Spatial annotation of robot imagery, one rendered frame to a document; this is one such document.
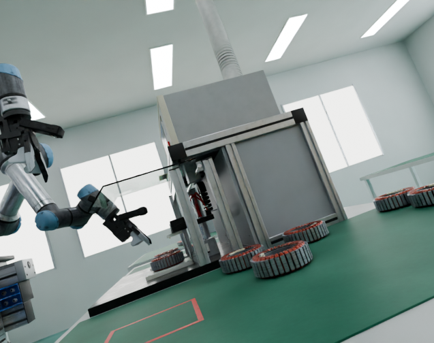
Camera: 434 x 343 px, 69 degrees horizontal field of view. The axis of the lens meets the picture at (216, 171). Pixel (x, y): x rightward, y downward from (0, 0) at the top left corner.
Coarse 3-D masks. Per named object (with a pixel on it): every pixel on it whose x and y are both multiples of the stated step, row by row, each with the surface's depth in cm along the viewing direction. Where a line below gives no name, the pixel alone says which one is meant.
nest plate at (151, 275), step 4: (184, 260) 107; (188, 260) 102; (180, 264) 98; (184, 264) 98; (188, 264) 98; (168, 268) 98; (172, 268) 97; (176, 268) 97; (180, 268) 98; (152, 272) 103; (156, 272) 99; (160, 272) 96; (164, 272) 97; (168, 272) 97; (148, 276) 96; (152, 276) 96; (156, 276) 96; (148, 280) 96
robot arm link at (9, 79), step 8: (0, 64) 91; (8, 64) 92; (0, 72) 90; (8, 72) 91; (16, 72) 93; (0, 80) 90; (8, 80) 91; (16, 80) 92; (0, 88) 90; (8, 88) 90; (16, 88) 91; (24, 88) 94; (0, 96) 90; (8, 96) 91; (24, 96) 93
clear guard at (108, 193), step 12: (168, 168) 92; (180, 168) 98; (192, 168) 105; (120, 180) 88; (132, 180) 91; (144, 180) 97; (156, 180) 104; (168, 180) 112; (108, 192) 95; (120, 192) 102; (132, 192) 110; (96, 204) 88; (108, 204) 102
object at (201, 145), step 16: (288, 112) 98; (304, 112) 98; (240, 128) 94; (256, 128) 95; (272, 128) 96; (176, 144) 90; (192, 144) 91; (208, 144) 92; (224, 144) 92; (176, 160) 90
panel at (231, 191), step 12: (216, 156) 103; (216, 168) 108; (228, 168) 92; (204, 180) 140; (228, 180) 97; (228, 192) 102; (240, 192) 91; (228, 204) 107; (240, 204) 92; (216, 216) 139; (240, 216) 97; (216, 228) 150; (240, 228) 101; (252, 228) 90; (252, 240) 91
